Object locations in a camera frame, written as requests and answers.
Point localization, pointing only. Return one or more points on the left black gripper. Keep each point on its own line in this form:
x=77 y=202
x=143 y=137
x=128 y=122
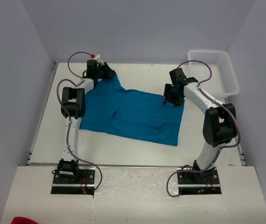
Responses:
x=108 y=73

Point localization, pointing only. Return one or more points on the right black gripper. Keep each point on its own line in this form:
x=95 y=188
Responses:
x=167 y=95

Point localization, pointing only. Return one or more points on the blue t shirt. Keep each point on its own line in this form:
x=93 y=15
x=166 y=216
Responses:
x=131 y=114

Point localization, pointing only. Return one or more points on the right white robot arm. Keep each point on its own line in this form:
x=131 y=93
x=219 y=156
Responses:
x=219 y=126

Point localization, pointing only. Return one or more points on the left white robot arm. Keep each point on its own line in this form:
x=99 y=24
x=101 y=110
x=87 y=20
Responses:
x=72 y=99

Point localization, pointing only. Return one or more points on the white plastic basket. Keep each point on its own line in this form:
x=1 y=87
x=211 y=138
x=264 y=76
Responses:
x=223 y=82

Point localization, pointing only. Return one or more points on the red cloth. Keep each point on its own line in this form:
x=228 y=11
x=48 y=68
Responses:
x=22 y=220

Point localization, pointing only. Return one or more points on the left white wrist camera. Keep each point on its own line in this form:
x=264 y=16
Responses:
x=97 y=57

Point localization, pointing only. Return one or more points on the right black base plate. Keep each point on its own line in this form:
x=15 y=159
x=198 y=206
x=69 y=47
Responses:
x=205 y=183

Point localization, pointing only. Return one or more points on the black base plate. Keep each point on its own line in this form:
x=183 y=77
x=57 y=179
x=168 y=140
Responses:
x=82 y=183
x=205 y=183

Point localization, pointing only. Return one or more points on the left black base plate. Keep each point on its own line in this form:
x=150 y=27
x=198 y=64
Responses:
x=82 y=183

